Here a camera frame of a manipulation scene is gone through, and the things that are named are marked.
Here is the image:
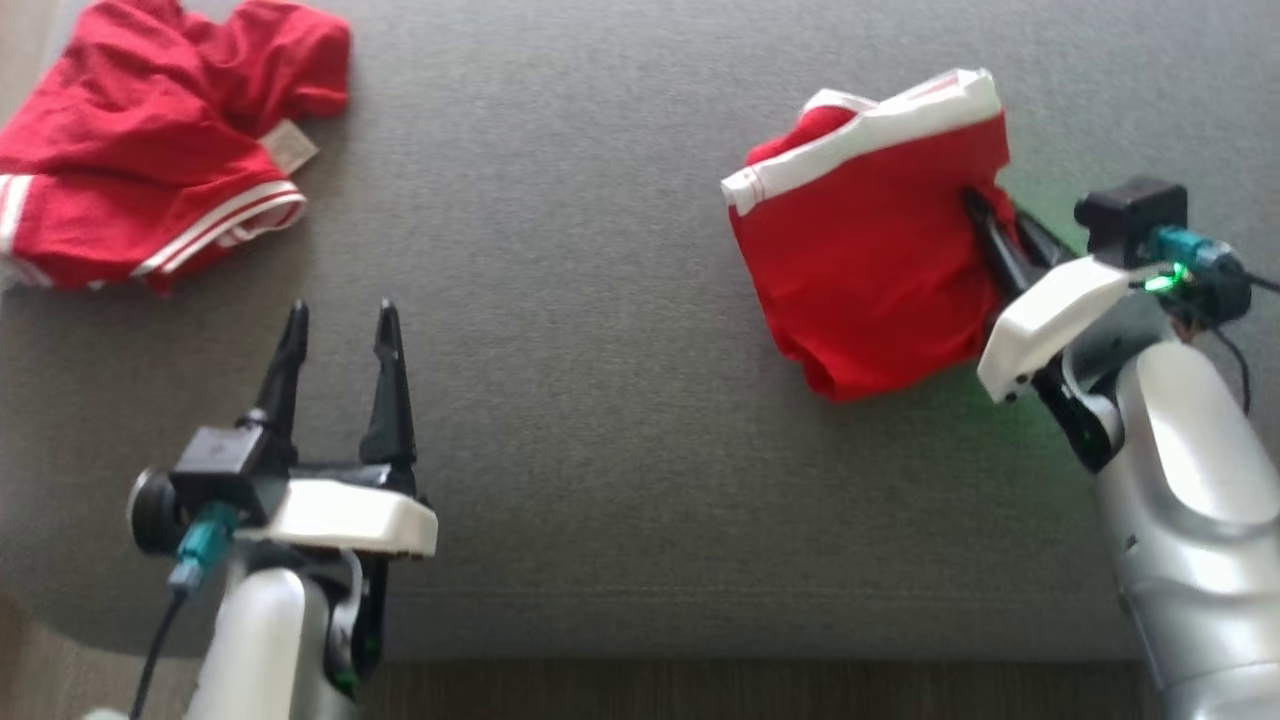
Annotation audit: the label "camera cable teal plug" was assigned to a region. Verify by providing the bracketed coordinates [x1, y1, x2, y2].
[1145, 228, 1280, 416]
[128, 500, 241, 720]

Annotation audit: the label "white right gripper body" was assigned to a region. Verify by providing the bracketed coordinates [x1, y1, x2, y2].
[977, 257, 1166, 404]

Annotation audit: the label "red shorts white waistband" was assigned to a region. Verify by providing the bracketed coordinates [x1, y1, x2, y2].
[720, 68, 1023, 403]

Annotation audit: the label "left camera cable teal plug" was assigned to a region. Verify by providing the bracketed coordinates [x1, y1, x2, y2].
[128, 500, 241, 720]

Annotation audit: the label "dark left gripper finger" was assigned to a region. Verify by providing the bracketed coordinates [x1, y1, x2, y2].
[250, 302, 309, 466]
[360, 298, 418, 471]

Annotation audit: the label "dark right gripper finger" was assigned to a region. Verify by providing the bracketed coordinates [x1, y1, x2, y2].
[962, 188, 1036, 301]
[1012, 205, 1079, 271]

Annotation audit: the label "grey fabric ottoman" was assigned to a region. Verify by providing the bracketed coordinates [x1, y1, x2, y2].
[0, 0, 1280, 666]

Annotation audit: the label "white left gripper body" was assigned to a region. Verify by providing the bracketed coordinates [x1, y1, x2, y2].
[240, 465, 439, 559]

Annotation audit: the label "red shirt striped white sleeves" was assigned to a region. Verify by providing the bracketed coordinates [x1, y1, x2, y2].
[0, 0, 353, 296]

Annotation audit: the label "right camera cable teal plug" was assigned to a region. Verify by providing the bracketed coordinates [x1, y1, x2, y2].
[1145, 228, 1280, 416]

